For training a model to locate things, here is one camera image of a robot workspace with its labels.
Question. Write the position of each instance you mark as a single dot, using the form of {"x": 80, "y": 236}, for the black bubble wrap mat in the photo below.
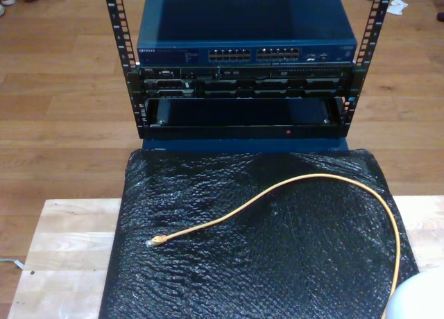
{"x": 243, "y": 263}

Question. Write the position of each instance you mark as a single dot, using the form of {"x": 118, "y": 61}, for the black rack server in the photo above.
{"x": 243, "y": 86}

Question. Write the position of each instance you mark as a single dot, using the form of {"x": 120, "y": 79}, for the crumpled white paper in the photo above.
{"x": 397, "y": 7}

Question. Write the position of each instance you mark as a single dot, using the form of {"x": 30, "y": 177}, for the blue network switch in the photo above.
{"x": 243, "y": 21}

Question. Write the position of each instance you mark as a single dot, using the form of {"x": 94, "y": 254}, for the black rack shelf tray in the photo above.
{"x": 243, "y": 130}

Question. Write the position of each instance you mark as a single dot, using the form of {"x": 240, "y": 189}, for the blue rack base plate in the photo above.
{"x": 225, "y": 145}

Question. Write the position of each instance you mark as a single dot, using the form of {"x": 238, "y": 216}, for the black perforated rack post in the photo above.
{"x": 118, "y": 21}
{"x": 376, "y": 14}

